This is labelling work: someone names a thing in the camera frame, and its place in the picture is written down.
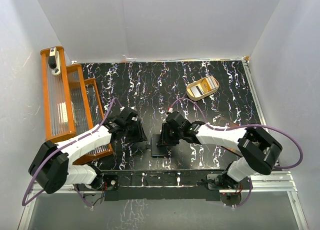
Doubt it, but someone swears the white device on rack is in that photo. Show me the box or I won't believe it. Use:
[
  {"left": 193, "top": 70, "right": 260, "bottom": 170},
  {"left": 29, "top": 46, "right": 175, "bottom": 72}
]
[{"left": 48, "top": 47, "right": 61, "bottom": 76}]

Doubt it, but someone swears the orange tiered acrylic rack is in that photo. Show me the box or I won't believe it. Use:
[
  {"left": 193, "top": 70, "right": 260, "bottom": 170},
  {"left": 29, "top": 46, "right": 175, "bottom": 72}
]
[{"left": 40, "top": 45, "right": 114, "bottom": 166}]

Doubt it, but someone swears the blue credit card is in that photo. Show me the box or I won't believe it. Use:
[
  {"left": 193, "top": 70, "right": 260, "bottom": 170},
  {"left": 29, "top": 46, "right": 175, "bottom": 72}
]
[{"left": 145, "top": 134, "right": 168, "bottom": 158}]

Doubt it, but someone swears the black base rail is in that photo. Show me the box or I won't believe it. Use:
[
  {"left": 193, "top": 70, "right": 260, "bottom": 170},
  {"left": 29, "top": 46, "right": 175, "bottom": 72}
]
[{"left": 74, "top": 169, "right": 253, "bottom": 202}]

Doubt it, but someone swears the white magnetic stripe card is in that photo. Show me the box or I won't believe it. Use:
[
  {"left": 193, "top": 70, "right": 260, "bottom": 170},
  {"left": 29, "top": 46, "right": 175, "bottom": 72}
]
[{"left": 190, "top": 85, "right": 204, "bottom": 98}]

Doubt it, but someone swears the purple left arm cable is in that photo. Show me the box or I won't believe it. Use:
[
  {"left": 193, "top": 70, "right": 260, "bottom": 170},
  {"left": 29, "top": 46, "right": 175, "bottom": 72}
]
[{"left": 21, "top": 97, "right": 126, "bottom": 211}]

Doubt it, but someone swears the white stack of cards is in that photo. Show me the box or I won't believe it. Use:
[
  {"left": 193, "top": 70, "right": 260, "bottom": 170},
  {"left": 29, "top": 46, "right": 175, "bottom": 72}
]
[{"left": 200, "top": 77, "right": 217, "bottom": 92}]

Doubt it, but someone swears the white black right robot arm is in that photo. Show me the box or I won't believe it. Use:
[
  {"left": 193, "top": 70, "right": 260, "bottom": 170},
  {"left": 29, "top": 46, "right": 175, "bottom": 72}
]
[{"left": 156, "top": 111, "right": 283, "bottom": 189}]

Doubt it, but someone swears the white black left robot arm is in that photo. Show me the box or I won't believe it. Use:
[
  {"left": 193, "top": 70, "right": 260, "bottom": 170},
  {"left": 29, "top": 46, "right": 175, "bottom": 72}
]
[{"left": 28, "top": 107, "right": 147, "bottom": 194}]

